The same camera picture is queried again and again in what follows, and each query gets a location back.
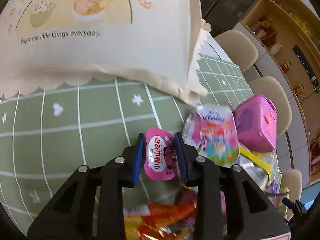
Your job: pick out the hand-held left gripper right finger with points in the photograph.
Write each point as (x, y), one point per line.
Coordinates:
(180, 160)

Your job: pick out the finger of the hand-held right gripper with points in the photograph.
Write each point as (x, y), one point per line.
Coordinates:
(298, 207)

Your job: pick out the yellow silver snack wrapper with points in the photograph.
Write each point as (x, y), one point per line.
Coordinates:
(255, 167)

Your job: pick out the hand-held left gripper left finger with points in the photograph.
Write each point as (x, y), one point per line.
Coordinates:
(140, 160)

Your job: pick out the pink heart snack packet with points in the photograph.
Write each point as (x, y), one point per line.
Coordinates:
(160, 155)

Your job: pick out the white pink snack pouch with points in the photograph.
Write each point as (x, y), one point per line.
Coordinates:
(212, 135)

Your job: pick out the orange stick snack wrapper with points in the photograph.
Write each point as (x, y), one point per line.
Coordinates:
(170, 210)

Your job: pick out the red gold figurine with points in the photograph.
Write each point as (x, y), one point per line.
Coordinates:
(298, 90)
(286, 67)

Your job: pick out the purple toy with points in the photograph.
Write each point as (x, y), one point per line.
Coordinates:
(272, 187)

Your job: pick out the white paper cup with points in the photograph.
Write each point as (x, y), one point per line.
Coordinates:
(276, 48)

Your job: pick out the green checked tablecloth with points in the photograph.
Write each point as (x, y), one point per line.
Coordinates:
(87, 120)

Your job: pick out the cream cartoon print tote bag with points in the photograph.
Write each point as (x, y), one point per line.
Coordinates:
(100, 55)

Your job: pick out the black power strip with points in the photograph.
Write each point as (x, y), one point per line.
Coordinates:
(303, 63)

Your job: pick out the pink toy box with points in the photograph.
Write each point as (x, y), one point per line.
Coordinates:
(255, 122)

